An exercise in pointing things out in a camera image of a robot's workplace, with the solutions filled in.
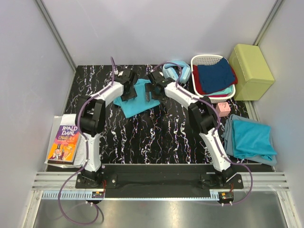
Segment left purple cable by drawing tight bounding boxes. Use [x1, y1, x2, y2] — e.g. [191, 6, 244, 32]
[58, 56, 119, 224]

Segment pile of teal t-shirts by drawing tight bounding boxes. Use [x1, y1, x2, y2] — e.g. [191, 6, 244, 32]
[222, 114, 277, 166]

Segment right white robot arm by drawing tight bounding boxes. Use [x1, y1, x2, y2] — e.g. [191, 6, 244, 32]
[146, 71, 236, 188]

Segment pink cube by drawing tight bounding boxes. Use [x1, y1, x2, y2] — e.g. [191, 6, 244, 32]
[216, 102, 231, 117]

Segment navy blue folded t-shirt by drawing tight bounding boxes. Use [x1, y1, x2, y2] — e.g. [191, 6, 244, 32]
[197, 57, 236, 94]

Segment yellow-green storage box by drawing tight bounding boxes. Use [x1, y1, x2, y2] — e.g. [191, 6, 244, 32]
[228, 44, 275, 101]

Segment aluminium rail frame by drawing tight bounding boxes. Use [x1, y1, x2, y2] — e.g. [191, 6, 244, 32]
[22, 171, 300, 228]

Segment white paper sheets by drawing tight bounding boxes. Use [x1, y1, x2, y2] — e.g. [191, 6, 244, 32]
[45, 114, 85, 168]

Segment purple cable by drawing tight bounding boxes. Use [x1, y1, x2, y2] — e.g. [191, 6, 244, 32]
[58, 56, 119, 224]
[152, 63, 253, 206]

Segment light blue headphones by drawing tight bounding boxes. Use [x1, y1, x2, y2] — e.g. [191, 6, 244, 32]
[162, 60, 191, 84]

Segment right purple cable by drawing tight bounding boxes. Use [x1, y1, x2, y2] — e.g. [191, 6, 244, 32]
[152, 63, 253, 206]

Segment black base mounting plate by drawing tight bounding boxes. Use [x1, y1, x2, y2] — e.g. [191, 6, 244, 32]
[76, 164, 244, 199]

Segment turquoise t-shirt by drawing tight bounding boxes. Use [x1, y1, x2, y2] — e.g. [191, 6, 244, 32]
[113, 79, 160, 118]

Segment teal folded t-shirt in basket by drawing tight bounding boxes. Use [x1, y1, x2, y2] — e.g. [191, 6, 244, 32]
[209, 85, 233, 97]

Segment white plastic laundry basket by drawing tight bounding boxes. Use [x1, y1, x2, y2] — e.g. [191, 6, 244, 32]
[190, 54, 236, 104]

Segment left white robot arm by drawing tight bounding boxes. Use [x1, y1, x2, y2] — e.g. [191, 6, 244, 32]
[75, 69, 138, 188]

